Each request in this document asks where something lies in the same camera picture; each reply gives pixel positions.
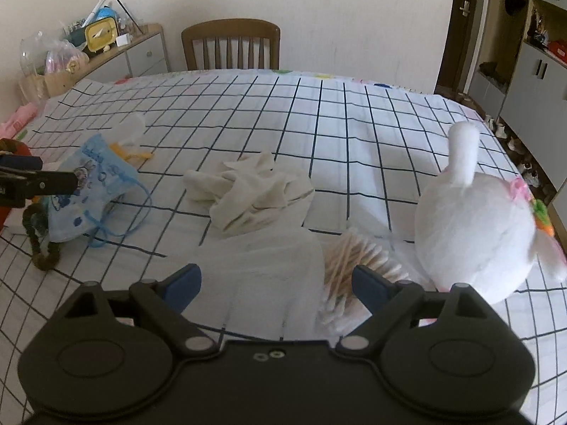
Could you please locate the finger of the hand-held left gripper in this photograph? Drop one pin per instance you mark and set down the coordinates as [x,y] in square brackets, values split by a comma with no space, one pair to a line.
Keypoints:
[53,182]
[22,162]

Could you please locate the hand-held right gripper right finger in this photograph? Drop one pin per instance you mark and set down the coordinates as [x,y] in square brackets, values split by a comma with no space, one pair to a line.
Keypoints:
[367,285]

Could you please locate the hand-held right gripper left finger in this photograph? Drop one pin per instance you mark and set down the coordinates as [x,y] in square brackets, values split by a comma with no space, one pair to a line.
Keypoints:
[186,281]

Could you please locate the bag of cotton swabs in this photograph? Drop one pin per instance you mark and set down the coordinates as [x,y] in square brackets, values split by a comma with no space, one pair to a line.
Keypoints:
[350,248]

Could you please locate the white translucent bag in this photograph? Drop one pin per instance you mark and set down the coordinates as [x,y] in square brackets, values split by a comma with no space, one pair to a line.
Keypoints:
[265,274]

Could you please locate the brown scrunchie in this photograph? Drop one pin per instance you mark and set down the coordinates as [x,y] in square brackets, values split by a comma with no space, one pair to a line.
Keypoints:
[42,262]

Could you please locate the round glass vase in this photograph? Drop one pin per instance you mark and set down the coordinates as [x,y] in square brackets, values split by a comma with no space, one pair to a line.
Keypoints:
[33,55]

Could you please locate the clear plastic bag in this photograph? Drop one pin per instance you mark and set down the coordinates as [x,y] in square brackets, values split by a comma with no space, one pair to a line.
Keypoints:
[64,57]

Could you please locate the white plush toy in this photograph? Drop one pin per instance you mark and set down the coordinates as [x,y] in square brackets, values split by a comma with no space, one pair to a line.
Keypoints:
[469,230]

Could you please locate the yellow clock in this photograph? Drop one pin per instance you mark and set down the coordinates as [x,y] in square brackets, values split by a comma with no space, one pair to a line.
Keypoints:
[101,35]

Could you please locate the wooden sideboard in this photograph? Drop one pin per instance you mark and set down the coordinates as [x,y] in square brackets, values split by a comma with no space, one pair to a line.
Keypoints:
[141,55]

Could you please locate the white black-grid cloth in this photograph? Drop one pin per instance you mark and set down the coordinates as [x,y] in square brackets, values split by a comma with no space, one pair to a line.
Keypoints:
[310,141]

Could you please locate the small white box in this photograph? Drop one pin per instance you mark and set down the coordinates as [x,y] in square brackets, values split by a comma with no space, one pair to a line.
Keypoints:
[124,40]

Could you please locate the thin black stick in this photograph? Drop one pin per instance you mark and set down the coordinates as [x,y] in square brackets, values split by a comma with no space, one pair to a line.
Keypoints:
[129,17]

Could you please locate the white shoe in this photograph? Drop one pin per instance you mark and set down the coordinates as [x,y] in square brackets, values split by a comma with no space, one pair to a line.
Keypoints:
[529,172]
[516,144]
[496,127]

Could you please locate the wooden chair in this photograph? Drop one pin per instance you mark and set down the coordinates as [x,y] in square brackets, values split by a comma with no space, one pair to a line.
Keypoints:
[230,31]

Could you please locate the brown door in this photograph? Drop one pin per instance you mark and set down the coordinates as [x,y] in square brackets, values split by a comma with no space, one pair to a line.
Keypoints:
[456,44]

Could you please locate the shelf figurines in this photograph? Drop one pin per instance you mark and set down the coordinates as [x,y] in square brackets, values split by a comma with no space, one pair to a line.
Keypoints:
[538,31]

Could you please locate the grey wall cabinet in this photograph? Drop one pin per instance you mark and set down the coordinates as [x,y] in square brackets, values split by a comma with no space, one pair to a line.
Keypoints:
[538,88]

